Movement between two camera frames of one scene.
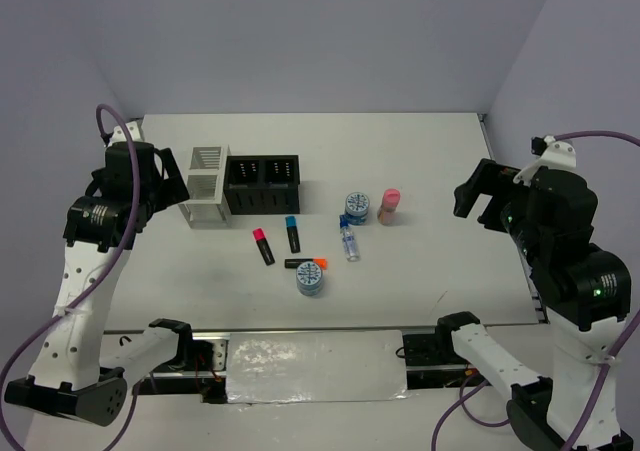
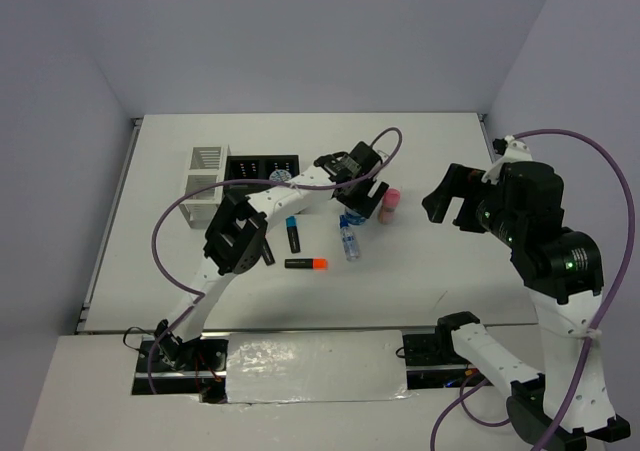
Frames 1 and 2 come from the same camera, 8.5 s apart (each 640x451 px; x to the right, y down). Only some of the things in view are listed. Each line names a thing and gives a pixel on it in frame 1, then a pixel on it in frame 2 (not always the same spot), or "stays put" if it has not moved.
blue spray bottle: [349, 240] stays put
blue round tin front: [309, 277] -> [280, 175]
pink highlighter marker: [264, 247] stays put
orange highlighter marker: [295, 263] stays put
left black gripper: [171, 189] -> [364, 204]
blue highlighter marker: [291, 222] stays put
